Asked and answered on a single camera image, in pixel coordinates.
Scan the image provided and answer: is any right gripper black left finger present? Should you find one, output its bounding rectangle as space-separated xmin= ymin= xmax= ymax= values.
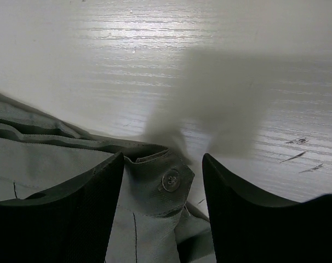
xmin=0 ymin=153 xmax=124 ymax=262

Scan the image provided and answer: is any grey pleated skirt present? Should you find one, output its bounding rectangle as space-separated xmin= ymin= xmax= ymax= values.
xmin=0 ymin=94 xmax=216 ymax=262

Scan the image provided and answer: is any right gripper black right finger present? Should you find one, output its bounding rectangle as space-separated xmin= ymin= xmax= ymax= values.
xmin=202 ymin=154 xmax=332 ymax=262

